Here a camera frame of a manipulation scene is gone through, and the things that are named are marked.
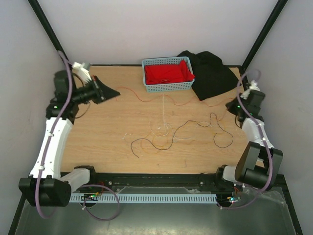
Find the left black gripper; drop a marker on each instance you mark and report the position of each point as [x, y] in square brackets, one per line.
[102, 92]

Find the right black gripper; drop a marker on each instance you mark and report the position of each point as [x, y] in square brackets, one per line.
[229, 106]

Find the white zip tie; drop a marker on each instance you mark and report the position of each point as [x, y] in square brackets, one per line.
[163, 110]

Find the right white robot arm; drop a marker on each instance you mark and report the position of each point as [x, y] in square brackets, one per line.
[260, 161]

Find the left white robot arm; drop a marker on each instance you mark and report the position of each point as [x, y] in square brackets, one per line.
[45, 186]

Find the black folded cloth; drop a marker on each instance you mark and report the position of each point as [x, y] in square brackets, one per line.
[212, 77]

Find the red cloth in basket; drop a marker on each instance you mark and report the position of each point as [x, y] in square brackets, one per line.
[167, 73]

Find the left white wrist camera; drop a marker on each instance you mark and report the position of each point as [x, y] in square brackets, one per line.
[82, 71]

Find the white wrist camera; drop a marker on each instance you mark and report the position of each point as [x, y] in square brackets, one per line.
[253, 86]
[82, 71]

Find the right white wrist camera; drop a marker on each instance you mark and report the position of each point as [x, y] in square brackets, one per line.
[253, 86]

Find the light blue slotted cable duct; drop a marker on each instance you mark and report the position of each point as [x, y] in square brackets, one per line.
[132, 198]

